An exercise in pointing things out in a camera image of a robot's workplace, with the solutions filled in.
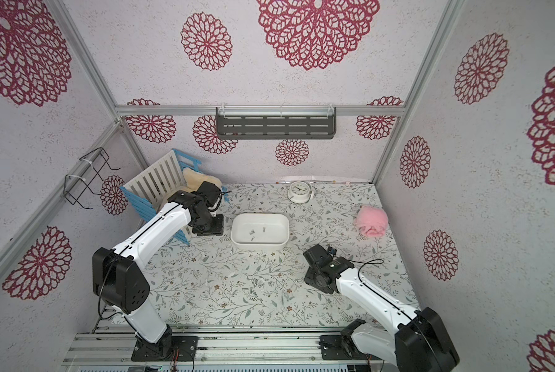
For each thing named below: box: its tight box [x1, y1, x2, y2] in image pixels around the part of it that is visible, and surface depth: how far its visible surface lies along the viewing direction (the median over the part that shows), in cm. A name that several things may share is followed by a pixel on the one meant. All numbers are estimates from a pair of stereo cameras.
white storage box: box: [230, 213, 290, 247], surface depth 105 cm
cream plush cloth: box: [174, 167, 223, 192], surface depth 108 cm
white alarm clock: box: [286, 180, 315, 204], surface depth 115 cm
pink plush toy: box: [355, 205, 389, 238], surface depth 99 cm
